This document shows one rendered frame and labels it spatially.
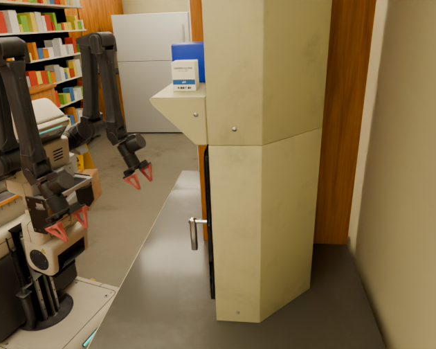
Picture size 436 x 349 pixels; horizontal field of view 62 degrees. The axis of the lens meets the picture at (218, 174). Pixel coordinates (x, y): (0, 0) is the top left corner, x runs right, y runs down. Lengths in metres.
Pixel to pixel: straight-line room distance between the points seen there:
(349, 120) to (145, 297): 0.77
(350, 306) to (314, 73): 0.61
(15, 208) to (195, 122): 1.38
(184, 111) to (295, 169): 0.29
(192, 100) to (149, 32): 5.11
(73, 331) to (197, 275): 1.04
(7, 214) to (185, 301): 1.14
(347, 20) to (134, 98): 5.14
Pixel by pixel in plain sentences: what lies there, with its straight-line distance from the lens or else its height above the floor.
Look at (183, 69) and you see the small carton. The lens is 0.80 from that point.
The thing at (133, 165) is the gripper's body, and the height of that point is 1.09.
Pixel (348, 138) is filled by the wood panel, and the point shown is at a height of 1.31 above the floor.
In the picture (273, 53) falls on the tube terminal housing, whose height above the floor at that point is 1.59.
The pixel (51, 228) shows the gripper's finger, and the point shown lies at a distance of 1.32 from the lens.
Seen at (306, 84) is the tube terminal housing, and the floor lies 1.52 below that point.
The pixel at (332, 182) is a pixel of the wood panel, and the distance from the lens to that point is 1.20.
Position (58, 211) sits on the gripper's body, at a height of 1.09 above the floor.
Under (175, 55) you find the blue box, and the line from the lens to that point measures 0.92.
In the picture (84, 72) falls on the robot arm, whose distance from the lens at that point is 1.63.
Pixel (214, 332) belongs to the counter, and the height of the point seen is 0.94.
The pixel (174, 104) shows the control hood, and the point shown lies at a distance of 0.74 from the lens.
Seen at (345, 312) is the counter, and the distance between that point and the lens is 1.06.
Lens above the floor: 1.64
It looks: 23 degrees down
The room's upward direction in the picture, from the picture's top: 2 degrees counter-clockwise
